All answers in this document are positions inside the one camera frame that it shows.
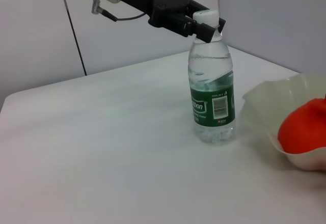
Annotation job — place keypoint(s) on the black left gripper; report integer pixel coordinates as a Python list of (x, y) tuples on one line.
[(158, 2)]

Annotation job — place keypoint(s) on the clear green label water bottle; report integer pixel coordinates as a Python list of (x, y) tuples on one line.
[(211, 81)]

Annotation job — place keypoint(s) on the orange red toy fruit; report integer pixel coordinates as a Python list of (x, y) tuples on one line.
[(303, 129)]

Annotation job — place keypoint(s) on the pale green wavy fruit bowl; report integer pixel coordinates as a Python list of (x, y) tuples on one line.
[(259, 99)]

